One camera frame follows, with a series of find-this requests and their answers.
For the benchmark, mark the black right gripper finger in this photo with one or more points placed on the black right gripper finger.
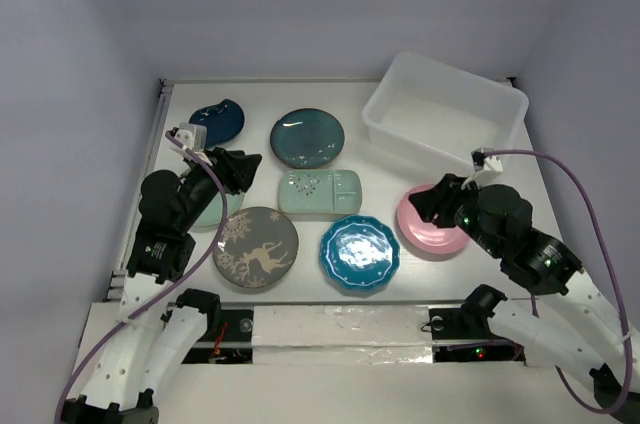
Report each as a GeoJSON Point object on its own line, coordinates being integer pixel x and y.
{"type": "Point", "coordinates": [445, 188]}
{"type": "Point", "coordinates": [426, 204]}

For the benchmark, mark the mint rectangular divided plate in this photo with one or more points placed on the mint rectangular divided plate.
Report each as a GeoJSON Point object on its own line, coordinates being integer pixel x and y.
{"type": "Point", "coordinates": [320, 192]}

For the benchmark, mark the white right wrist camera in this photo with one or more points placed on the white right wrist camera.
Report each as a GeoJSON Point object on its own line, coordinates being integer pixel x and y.
{"type": "Point", "coordinates": [483, 160]}

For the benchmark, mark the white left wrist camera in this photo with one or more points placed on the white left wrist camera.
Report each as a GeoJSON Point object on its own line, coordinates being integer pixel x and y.
{"type": "Point", "coordinates": [192, 136]}

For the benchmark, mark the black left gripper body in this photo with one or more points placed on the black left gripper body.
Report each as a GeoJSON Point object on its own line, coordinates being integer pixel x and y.
{"type": "Point", "coordinates": [202, 187]}

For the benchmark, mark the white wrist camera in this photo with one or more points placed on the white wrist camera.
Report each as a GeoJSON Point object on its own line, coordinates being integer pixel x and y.
{"type": "Point", "coordinates": [483, 160]}
{"type": "Point", "coordinates": [192, 136]}

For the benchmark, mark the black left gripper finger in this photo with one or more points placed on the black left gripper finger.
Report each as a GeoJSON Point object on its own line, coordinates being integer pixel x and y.
{"type": "Point", "coordinates": [240, 160]}
{"type": "Point", "coordinates": [240, 180]}

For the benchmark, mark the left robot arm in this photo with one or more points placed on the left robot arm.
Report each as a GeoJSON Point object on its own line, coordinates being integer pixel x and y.
{"type": "Point", "coordinates": [159, 320]}

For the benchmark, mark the mint green flower plate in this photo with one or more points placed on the mint green flower plate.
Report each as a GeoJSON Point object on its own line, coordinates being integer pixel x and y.
{"type": "Point", "coordinates": [211, 216]}

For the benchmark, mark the aluminium side rail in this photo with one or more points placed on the aluminium side rail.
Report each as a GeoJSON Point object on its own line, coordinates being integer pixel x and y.
{"type": "Point", "coordinates": [116, 279]}

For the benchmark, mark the blue scalloped dotted plate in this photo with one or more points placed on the blue scalloped dotted plate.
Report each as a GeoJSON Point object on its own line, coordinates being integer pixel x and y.
{"type": "Point", "coordinates": [359, 253]}

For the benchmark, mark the dark teal round plate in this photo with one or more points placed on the dark teal round plate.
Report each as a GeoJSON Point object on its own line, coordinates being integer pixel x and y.
{"type": "Point", "coordinates": [307, 138]}

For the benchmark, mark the white plastic bin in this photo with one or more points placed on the white plastic bin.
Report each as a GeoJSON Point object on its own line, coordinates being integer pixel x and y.
{"type": "Point", "coordinates": [436, 115]}

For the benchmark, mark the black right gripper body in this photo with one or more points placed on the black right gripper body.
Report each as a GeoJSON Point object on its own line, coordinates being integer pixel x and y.
{"type": "Point", "coordinates": [460, 209]}

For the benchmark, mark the pink round plate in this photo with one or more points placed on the pink round plate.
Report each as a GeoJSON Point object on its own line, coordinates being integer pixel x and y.
{"type": "Point", "coordinates": [426, 238]}

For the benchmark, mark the grey reindeer round plate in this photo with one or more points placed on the grey reindeer round plate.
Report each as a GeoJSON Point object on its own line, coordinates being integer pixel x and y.
{"type": "Point", "coordinates": [258, 247]}

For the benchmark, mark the dark blue leaf-shaped plate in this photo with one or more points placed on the dark blue leaf-shaped plate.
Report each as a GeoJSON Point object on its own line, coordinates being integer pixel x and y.
{"type": "Point", "coordinates": [223, 122]}

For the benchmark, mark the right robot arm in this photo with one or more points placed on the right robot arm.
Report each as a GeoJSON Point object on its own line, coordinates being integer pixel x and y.
{"type": "Point", "coordinates": [600, 350]}

